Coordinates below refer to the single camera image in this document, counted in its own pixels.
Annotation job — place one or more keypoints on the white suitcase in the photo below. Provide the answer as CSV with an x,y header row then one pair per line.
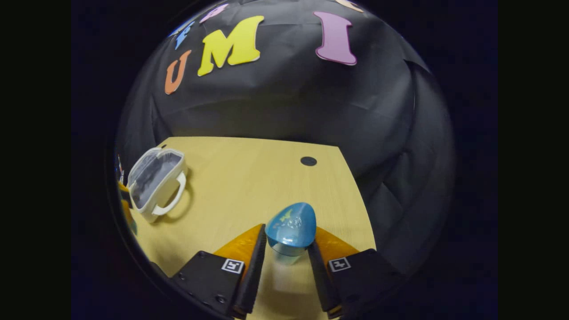
x,y
155,182

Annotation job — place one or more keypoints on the black backdrop cloth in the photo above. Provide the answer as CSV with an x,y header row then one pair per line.
x,y
289,102

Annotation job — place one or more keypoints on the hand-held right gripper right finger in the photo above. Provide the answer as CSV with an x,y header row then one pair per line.
x,y
318,275

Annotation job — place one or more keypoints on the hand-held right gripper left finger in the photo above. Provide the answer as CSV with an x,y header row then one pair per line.
x,y
253,275

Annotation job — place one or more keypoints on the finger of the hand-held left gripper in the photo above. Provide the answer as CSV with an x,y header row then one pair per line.
x,y
126,209

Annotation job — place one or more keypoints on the blue cap clear bottle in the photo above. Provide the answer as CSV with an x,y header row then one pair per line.
x,y
291,224

